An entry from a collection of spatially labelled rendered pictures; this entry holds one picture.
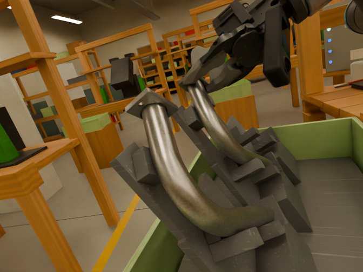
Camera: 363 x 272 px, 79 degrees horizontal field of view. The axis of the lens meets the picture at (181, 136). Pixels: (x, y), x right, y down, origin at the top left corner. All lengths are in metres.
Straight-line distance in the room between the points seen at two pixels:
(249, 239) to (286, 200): 0.21
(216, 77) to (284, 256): 0.31
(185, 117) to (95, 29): 12.03
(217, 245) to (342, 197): 0.39
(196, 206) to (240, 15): 0.30
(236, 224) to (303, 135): 0.52
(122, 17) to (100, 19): 1.10
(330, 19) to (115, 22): 10.94
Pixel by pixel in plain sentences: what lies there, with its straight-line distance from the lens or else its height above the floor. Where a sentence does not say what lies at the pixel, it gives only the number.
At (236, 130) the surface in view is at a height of 1.02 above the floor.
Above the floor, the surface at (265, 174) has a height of 0.95.
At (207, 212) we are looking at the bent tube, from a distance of 0.23.
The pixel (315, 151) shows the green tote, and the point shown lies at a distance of 0.77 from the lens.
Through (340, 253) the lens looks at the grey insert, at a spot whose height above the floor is 0.85.
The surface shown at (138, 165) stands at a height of 1.12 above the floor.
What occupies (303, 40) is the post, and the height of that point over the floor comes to 1.16.
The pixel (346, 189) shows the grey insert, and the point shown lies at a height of 0.85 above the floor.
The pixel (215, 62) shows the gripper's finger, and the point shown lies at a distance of 0.39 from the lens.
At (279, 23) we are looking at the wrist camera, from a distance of 0.38.
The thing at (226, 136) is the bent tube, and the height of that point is 1.08.
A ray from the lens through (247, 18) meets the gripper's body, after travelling 0.40.
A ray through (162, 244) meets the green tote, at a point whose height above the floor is 0.92.
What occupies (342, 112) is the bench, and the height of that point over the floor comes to 0.87.
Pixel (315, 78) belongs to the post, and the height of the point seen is 0.96.
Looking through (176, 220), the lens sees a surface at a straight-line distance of 0.27.
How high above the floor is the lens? 1.21
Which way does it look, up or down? 17 degrees down
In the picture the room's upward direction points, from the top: 16 degrees counter-clockwise
